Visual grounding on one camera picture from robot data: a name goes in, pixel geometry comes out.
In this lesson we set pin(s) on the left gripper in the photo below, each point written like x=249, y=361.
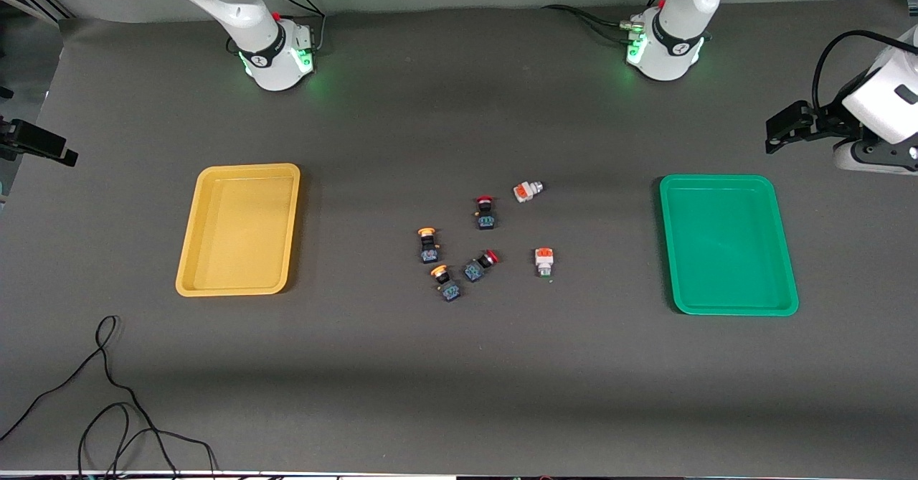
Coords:
x=832, y=118

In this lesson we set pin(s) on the orange white switch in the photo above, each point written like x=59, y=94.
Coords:
x=527, y=192

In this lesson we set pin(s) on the green push button white body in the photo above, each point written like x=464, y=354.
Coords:
x=543, y=257

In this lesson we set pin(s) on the yellow push button black body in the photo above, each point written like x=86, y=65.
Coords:
x=449, y=290
x=429, y=252

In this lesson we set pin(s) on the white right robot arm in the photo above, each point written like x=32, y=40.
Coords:
x=244, y=6

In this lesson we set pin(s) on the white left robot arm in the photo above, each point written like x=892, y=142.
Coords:
x=681, y=6

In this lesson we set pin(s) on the green plastic tray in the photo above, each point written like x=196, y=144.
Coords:
x=728, y=243

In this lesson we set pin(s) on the yellow plastic tray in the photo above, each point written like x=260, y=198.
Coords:
x=237, y=229

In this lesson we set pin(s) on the red mushroom push button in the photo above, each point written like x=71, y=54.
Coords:
x=485, y=218
x=475, y=270

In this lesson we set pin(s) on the dark grey table mat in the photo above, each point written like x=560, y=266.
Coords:
x=459, y=379

